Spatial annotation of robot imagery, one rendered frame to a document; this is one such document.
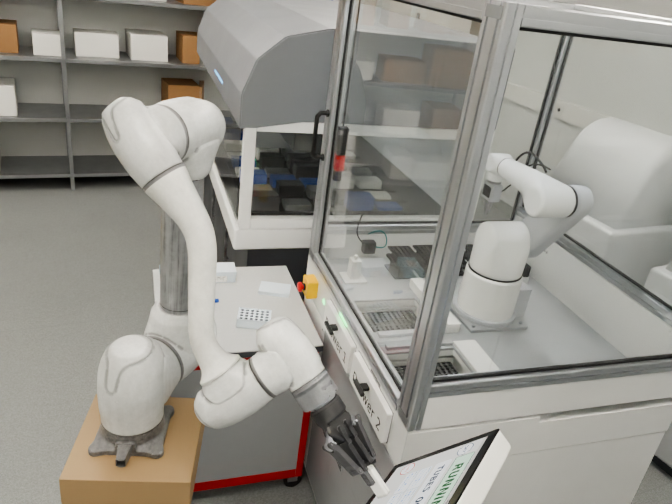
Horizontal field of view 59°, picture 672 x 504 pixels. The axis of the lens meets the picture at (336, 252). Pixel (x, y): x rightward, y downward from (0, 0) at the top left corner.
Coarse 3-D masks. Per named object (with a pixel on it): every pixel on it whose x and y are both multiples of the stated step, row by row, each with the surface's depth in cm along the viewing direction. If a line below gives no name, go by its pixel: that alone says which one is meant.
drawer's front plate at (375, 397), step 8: (352, 360) 188; (360, 360) 183; (352, 368) 188; (360, 368) 182; (352, 376) 189; (360, 376) 182; (368, 376) 176; (352, 384) 189; (368, 384) 176; (376, 384) 173; (368, 392) 176; (376, 392) 170; (360, 400) 182; (368, 400) 176; (376, 400) 170; (384, 400) 168; (368, 408) 176; (376, 408) 170; (384, 408) 165; (368, 416) 176; (376, 416) 170; (384, 416) 164; (384, 424) 165; (376, 432) 170; (384, 432) 166; (384, 440) 167
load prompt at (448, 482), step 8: (464, 456) 120; (456, 464) 119; (464, 464) 116; (448, 472) 118; (456, 472) 115; (448, 480) 114; (456, 480) 112; (440, 488) 113; (448, 488) 111; (432, 496) 112; (440, 496) 110
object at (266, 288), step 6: (264, 282) 249; (270, 282) 250; (264, 288) 245; (270, 288) 246; (276, 288) 246; (282, 288) 247; (288, 288) 248; (264, 294) 243; (270, 294) 243; (276, 294) 243; (282, 294) 243; (288, 294) 243
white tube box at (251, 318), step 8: (240, 312) 223; (248, 312) 224; (256, 312) 224; (264, 312) 225; (240, 320) 219; (248, 320) 219; (256, 320) 219; (264, 320) 220; (248, 328) 220; (256, 328) 220
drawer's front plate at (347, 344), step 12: (324, 312) 216; (336, 312) 206; (324, 324) 216; (336, 324) 203; (336, 336) 203; (348, 336) 194; (336, 348) 203; (348, 348) 192; (348, 360) 192; (348, 372) 194
